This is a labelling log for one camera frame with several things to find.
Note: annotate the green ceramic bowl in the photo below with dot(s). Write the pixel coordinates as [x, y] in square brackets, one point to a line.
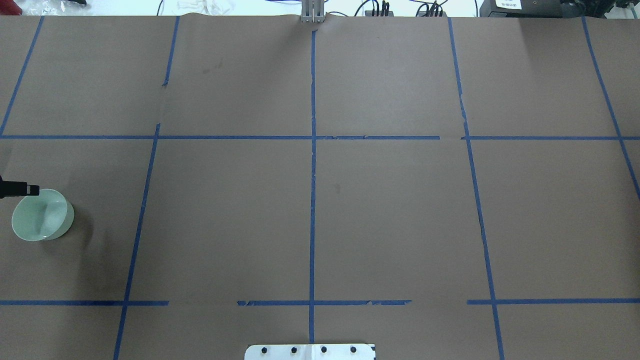
[47, 216]

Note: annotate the white crumpled tissue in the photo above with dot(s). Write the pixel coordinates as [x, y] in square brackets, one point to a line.
[206, 7]

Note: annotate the red cylinder bottle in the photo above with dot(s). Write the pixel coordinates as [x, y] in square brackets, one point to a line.
[10, 8]

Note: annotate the black box device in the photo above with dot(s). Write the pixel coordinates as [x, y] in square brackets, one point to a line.
[521, 9]

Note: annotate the aluminium frame post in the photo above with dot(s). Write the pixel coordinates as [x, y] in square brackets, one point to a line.
[313, 11]

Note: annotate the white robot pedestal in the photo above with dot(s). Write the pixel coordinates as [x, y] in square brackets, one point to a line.
[327, 351]

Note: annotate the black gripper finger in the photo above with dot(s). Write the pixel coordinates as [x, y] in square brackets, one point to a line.
[17, 189]

